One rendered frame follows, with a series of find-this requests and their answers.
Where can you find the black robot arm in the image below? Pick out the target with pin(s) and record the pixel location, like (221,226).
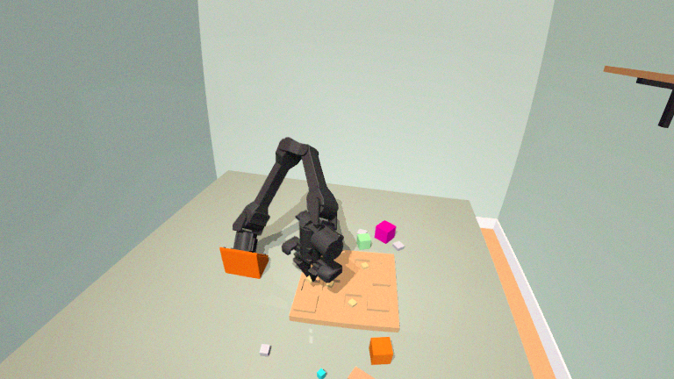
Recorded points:
(320,201)

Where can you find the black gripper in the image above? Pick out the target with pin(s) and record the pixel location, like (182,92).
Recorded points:
(306,255)

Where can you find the magenta cube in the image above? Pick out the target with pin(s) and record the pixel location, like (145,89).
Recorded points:
(385,231)

